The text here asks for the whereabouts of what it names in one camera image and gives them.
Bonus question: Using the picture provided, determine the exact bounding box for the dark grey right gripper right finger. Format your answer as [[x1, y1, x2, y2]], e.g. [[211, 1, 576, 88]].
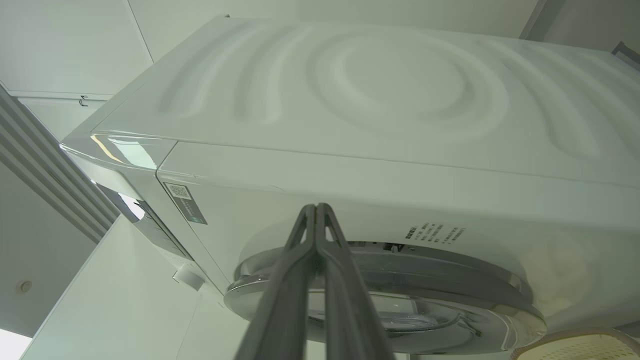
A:
[[318, 203, 396, 360]]

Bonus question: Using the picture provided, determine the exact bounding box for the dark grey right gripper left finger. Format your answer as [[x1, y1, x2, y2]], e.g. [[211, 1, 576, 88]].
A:
[[235, 204, 317, 360]]

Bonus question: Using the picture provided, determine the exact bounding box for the white front-load washing machine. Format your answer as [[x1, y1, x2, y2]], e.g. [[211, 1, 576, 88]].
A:
[[60, 14, 640, 360]]

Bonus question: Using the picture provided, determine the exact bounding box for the cream perforated laundry basket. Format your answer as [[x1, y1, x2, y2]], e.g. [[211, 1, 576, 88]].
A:
[[515, 327, 640, 360]]

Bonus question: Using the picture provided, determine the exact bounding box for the white round washer knob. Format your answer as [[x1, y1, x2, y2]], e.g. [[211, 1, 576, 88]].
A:
[[172, 264, 206, 292]]

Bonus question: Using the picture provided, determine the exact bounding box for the grey QR code label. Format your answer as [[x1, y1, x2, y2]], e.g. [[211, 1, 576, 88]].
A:
[[163, 182, 208, 225]]

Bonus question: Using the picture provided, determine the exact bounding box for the grey slatted wall panel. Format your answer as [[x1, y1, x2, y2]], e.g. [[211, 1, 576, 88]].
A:
[[0, 85, 121, 244]]

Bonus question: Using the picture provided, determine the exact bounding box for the dark metal wall bracket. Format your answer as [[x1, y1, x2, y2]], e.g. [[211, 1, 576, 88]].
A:
[[612, 41, 640, 71]]

